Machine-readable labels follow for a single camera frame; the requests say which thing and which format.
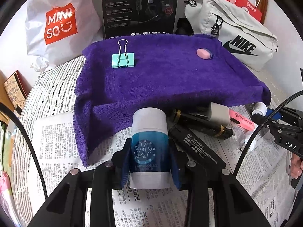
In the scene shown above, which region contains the grey Nike bag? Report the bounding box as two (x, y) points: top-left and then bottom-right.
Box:
(184, 0), (278, 71)

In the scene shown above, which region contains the white Miniso plastic bag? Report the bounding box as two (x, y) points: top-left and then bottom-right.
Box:
(25, 0), (101, 72)

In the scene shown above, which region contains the black gold Grand Reserve box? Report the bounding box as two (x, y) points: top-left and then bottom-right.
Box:
(170, 109), (234, 139)

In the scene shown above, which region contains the person's right hand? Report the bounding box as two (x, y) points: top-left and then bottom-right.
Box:
(290, 153), (303, 179)

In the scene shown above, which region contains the pink eraser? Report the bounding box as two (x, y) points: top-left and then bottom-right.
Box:
(196, 48), (212, 59)

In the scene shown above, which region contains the brown patterned book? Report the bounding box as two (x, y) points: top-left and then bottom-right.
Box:
(4, 70), (28, 109)

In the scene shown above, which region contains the red paper bag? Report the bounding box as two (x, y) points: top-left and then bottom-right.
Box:
(226, 0), (262, 22)

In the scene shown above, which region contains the purple towel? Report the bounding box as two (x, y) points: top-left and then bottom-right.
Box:
(73, 34), (271, 166)

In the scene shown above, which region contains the black lighter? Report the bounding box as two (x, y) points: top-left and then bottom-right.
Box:
(169, 124), (226, 172)

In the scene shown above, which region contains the teal binder clip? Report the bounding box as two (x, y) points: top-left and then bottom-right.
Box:
(111, 39), (135, 68)

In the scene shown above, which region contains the white blue cylindrical bottle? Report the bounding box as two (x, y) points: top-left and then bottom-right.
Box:
(129, 108), (170, 190)

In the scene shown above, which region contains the white tape roll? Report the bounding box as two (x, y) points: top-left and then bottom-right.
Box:
(252, 102), (267, 116)

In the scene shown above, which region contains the pink highlighter pen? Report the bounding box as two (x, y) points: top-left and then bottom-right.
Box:
(229, 109), (258, 131)

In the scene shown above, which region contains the white USB charger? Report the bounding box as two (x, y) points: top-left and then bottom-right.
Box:
(208, 102), (230, 126)

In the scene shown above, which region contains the black cable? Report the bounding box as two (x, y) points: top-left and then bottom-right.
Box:
(235, 90), (303, 178)
(0, 102), (48, 201)

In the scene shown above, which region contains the black headset box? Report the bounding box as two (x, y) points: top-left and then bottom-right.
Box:
(102, 0), (178, 39)

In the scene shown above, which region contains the black cable right side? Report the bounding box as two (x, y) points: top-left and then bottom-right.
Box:
(235, 90), (303, 178)

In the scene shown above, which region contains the clear suction cup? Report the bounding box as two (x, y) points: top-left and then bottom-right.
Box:
(231, 128), (245, 150)

